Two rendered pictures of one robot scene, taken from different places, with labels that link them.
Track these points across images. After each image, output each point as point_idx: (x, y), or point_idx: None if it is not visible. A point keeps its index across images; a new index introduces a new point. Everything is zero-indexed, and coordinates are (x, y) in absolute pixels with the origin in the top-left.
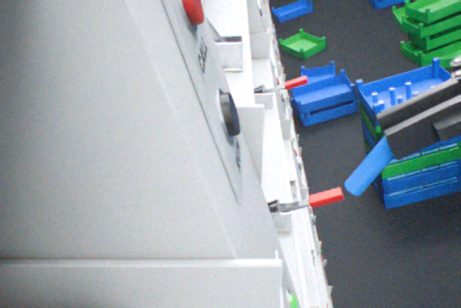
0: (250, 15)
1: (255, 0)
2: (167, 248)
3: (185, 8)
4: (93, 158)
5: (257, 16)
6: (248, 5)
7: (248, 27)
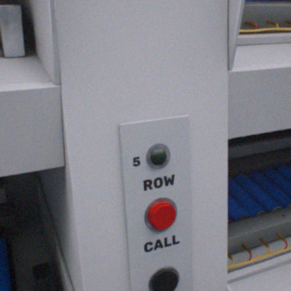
0: (77, 267)
1: (123, 241)
2: None
3: None
4: None
5: (83, 287)
6: (74, 240)
7: (77, 290)
